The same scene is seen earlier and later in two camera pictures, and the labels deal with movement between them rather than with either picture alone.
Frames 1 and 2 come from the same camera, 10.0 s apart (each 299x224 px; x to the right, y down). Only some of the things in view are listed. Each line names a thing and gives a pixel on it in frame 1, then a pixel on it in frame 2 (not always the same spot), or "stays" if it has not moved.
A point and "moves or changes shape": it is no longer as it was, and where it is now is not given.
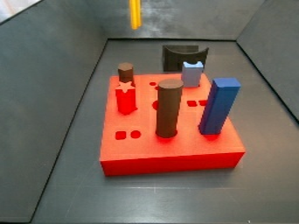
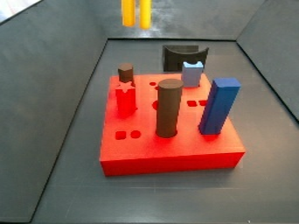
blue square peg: x=219 y=105 stays
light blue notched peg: x=191 y=73 stays
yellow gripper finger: x=135 y=13 moves or changes shape
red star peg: x=125 y=97 stays
